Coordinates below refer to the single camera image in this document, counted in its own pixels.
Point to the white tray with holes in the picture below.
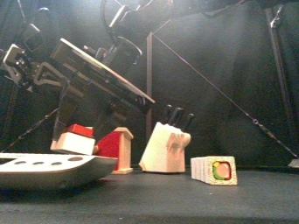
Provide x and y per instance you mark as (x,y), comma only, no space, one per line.
(51,172)

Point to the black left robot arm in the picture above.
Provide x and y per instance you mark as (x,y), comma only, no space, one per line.
(125,54)

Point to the white sushi roll toy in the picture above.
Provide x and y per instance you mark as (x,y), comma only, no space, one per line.
(217,170)

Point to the wooden toy knife block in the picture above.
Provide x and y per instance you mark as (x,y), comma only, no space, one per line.
(163,151)

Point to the thin vertical frame pole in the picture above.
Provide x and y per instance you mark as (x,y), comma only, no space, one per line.
(149,81)

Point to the salmon sushi toy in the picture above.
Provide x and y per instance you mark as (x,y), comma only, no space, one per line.
(74,143)

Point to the dark vertical frame post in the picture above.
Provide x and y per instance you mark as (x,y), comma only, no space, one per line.
(278,67)

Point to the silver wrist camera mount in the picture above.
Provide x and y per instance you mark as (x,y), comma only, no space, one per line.
(14,62)

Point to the white table edge clamp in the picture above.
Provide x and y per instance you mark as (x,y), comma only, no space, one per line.
(294,163)

